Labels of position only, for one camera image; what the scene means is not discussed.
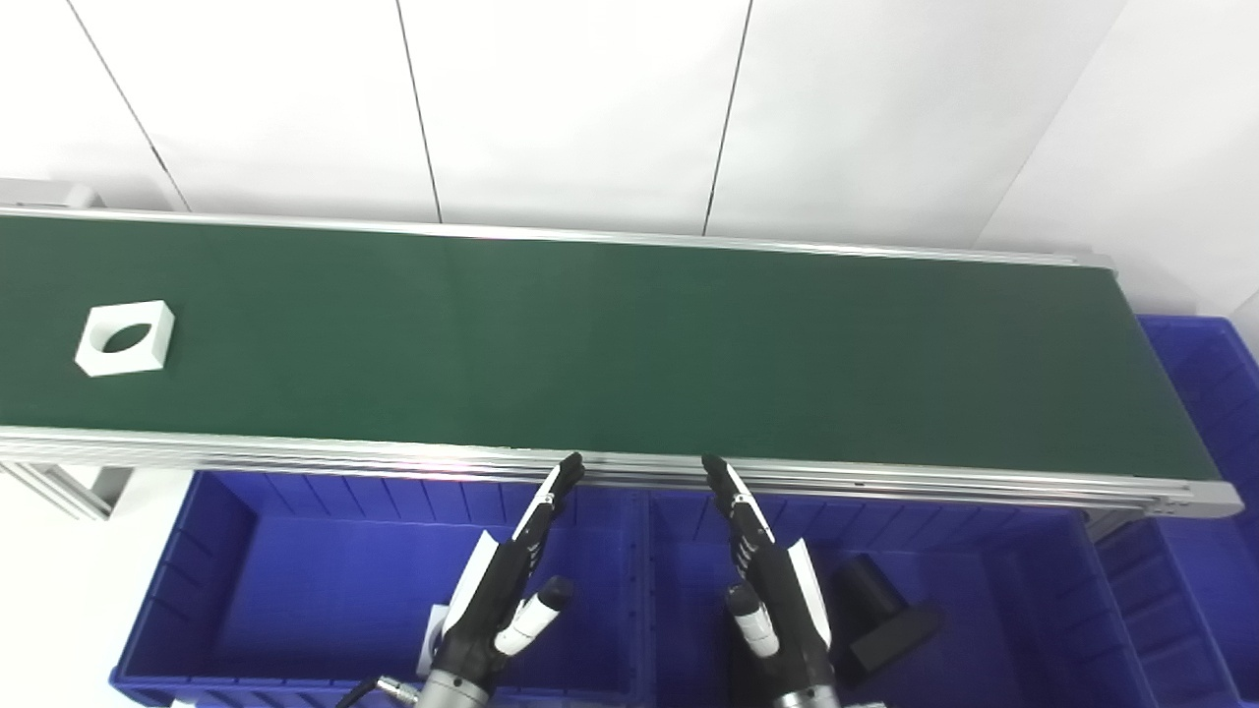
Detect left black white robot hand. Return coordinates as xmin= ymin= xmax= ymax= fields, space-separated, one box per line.
xmin=418 ymin=452 xmax=587 ymax=691

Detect white square part with hole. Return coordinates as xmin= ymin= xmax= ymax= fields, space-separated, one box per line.
xmin=75 ymin=300 xmax=176 ymax=378

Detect aluminium conveyor support leg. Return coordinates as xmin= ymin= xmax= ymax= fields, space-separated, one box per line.
xmin=0 ymin=462 xmax=134 ymax=522

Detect blue plastic bin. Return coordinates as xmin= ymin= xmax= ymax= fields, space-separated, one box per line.
xmin=644 ymin=487 xmax=1162 ymax=708
xmin=110 ymin=470 xmax=650 ymax=708
xmin=1097 ymin=315 xmax=1259 ymax=708

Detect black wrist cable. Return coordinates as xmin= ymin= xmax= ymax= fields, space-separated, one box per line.
xmin=334 ymin=676 xmax=426 ymax=708

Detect green conveyor belt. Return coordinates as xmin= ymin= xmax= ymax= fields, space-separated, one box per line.
xmin=0 ymin=205 xmax=1245 ymax=520
xmin=0 ymin=214 xmax=1224 ymax=485

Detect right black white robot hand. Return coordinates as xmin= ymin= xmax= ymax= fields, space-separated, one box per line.
xmin=700 ymin=454 xmax=839 ymax=697

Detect grey conveyor motor housing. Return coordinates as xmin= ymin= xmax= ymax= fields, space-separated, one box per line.
xmin=0 ymin=177 xmax=104 ymax=209

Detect white part in bin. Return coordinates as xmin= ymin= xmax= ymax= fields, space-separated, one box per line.
xmin=417 ymin=605 xmax=453 ymax=679

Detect black cylindrical part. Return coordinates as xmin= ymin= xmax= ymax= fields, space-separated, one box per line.
xmin=831 ymin=554 xmax=943 ymax=689

